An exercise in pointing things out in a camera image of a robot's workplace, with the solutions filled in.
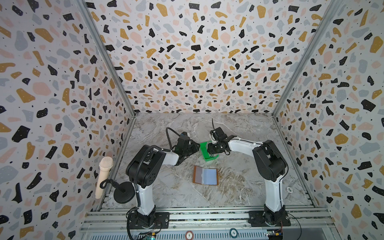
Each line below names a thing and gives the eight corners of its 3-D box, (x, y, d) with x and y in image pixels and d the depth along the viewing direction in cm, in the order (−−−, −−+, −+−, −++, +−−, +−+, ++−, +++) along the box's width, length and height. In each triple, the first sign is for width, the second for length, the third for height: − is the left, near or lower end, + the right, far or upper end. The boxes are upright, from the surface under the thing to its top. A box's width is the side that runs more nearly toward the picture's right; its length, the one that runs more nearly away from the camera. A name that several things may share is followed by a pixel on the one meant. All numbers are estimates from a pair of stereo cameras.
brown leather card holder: (192, 185, 87) (192, 183, 85) (193, 167, 94) (193, 165, 92) (218, 185, 88) (219, 183, 85) (217, 168, 94) (218, 165, 92)
